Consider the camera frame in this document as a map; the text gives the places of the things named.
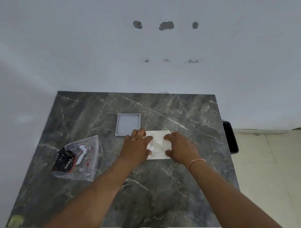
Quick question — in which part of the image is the person's right hand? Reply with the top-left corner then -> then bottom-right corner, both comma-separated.
163,132 -> 203,165

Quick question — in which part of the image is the person's left hand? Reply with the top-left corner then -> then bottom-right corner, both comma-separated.
118,128 -> 154,165

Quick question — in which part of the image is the white tissues stack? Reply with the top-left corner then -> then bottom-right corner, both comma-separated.
145,131 -> 172,158

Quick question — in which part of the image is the white tissue box base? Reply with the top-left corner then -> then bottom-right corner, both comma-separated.
115,113 -> 141,137

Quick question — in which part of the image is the white stickered tissue box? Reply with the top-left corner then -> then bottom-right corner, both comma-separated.
144,130 -> 172,161

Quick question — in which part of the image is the clear Dove tissue wrapper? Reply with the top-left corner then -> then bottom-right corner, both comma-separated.
50,135 -> 100,182

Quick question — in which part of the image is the person's right forearm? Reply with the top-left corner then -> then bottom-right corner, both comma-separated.
188,160 -> 283,228

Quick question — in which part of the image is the person's left forearm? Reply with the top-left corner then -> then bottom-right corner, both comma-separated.
45,157 -> 140,228

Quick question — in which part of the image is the black bin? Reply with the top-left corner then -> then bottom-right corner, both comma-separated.
222,121 -> 240,155

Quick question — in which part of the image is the yellowish tape patch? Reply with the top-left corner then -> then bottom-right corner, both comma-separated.
6,215 -> 26,228

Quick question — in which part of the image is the orange thread bracelet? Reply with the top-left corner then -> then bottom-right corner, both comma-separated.
188,158 -> 207,170

